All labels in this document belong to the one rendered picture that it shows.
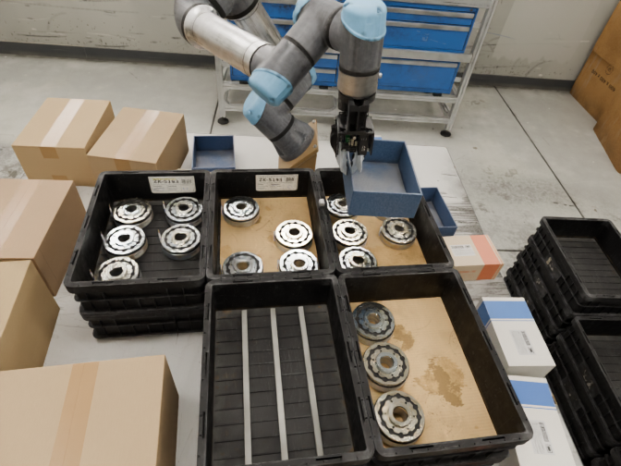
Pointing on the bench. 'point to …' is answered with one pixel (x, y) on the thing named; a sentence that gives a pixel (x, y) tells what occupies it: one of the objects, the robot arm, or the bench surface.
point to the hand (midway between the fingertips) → (348, 167)
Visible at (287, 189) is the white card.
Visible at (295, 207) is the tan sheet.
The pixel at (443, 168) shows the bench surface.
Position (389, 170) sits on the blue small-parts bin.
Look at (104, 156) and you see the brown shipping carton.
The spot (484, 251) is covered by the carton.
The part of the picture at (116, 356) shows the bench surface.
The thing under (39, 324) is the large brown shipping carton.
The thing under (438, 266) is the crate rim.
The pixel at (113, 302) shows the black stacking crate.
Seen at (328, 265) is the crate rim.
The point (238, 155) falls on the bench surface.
